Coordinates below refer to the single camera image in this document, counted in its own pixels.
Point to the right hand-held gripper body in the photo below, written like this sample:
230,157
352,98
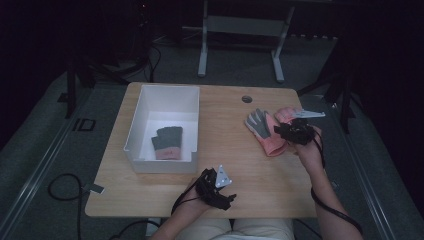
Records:
300,130

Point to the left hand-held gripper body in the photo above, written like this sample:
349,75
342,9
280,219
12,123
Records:
213,195

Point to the pink glove red print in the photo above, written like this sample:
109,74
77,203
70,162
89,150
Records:
287,114

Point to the pink glove grey palm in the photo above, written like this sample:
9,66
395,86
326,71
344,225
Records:
266,133

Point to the grey knit glove labelled cuff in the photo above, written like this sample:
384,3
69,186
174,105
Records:
168,141

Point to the white plastic box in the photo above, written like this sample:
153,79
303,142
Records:
165,133

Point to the person's left hand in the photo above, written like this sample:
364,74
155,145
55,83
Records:
195,200

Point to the person's right hand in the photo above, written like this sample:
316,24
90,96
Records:
310,155

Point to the person's legs in beige trousers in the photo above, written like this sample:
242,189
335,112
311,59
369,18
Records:
235,230

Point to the black floor stand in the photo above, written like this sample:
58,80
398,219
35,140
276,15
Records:
345,96
71,86

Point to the white table leg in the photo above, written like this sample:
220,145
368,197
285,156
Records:
152,228

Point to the metal floor rail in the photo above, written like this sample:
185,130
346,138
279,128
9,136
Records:
366,190
36,173

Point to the white metal desk frame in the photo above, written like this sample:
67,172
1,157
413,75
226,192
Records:
245,26

